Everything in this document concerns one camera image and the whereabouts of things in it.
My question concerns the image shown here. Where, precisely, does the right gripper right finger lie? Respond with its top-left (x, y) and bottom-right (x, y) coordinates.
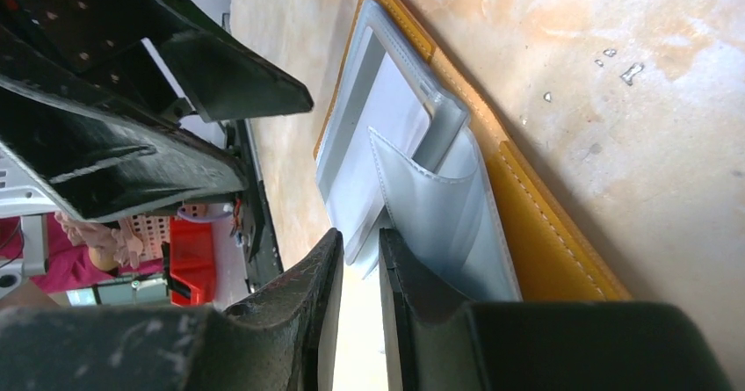
top-left (379, 228), bottom-right (472, 390)

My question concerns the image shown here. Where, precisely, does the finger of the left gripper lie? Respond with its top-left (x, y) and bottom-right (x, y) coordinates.
top-left (1, 29), bottom-right (248, 222)
top-left (1, 0), bottom-right (314, 121)

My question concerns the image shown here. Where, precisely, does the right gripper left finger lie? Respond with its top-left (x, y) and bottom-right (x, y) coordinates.
top-left (224, 228), bottom-right (344, 390)

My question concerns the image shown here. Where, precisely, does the red crate outside enclosure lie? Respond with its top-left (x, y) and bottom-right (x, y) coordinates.
top-left (163, 218), bottom-right (217, 307)

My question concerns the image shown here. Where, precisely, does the yellow leather card holder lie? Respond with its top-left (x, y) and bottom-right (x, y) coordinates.
top-left (313, 0), bottom-right (633, 303)

